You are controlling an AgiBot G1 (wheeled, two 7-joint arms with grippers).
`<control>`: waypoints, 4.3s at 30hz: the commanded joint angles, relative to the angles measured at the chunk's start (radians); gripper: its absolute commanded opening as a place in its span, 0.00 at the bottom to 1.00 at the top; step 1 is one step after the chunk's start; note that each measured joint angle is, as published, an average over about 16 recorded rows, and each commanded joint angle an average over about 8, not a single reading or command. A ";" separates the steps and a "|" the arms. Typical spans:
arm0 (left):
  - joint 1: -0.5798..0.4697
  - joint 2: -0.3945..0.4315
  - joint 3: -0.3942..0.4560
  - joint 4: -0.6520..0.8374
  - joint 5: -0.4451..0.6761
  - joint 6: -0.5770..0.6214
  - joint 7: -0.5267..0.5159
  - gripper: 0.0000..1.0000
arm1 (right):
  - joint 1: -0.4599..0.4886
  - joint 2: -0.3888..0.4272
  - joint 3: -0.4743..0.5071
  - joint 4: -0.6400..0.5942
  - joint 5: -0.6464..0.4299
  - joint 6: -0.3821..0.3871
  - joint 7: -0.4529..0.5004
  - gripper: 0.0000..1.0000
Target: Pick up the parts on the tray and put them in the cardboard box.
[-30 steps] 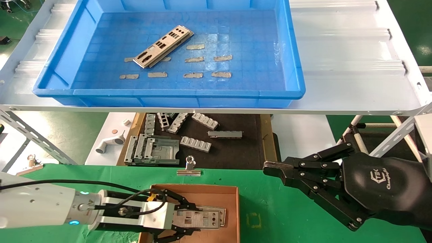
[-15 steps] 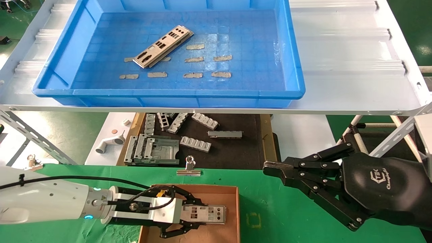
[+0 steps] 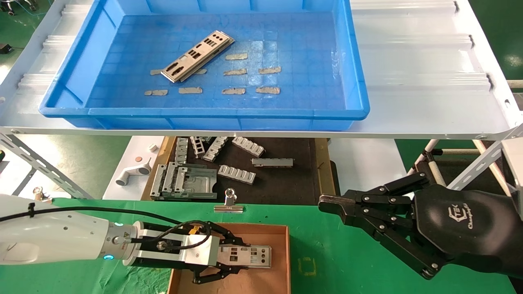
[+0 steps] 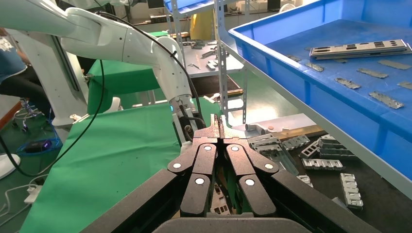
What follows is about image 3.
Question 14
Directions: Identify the large flat grey metal frame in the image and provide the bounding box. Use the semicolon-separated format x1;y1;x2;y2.
163;165;218;201

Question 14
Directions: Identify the open cardboard box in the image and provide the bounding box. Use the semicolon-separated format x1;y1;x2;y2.
167;223;291;294

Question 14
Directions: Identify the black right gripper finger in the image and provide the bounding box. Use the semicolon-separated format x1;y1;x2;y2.
319;173;431;221
321;207;445;281

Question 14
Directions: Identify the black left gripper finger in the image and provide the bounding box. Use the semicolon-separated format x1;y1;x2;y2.
192;265;250;285
200;223;250;249

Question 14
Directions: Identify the grey slotted metal bracket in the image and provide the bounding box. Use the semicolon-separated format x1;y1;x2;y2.
218;165;257;185
190;137;206;159
175;138;189;165
232;137;266;158
203;137;229;163

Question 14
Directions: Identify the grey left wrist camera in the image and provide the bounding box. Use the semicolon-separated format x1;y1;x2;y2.
135;234;220;267

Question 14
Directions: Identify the metal I/O shield plate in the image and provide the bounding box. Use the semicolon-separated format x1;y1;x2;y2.
217;245;273;269
161;31;236;84

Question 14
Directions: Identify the perforated white angle post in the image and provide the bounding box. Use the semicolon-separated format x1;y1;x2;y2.
0;133;94;200
447;122;523;192

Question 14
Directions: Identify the blue plastic tray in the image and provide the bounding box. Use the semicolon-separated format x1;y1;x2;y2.
39;0;371;131

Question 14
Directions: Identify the green table cloth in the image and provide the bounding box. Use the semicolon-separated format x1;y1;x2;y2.
0;198;519;294

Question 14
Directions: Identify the white pipe rack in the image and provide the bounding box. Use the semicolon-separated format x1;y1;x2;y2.
407;139;512;197

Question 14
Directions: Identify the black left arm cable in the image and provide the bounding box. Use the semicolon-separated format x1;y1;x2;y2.
0;206;212;250

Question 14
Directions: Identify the black parts tray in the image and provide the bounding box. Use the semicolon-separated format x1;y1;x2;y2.
141;137;338;207

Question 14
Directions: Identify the black chair base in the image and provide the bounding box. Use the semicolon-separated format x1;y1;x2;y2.
0;0;38;16

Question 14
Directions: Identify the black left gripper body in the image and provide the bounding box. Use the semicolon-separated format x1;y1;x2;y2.
131;223;214;272

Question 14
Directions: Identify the white plastic pipe fitting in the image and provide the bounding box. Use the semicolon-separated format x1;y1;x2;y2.
116;163;152;187

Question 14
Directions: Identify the grey metal bracket stack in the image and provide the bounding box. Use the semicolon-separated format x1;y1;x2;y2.
150;162;179;197

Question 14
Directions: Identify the long grey metal bar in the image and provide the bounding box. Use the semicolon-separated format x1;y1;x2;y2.
251;158;294;168

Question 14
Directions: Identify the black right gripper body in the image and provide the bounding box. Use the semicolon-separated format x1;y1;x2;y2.
412;184;523;281

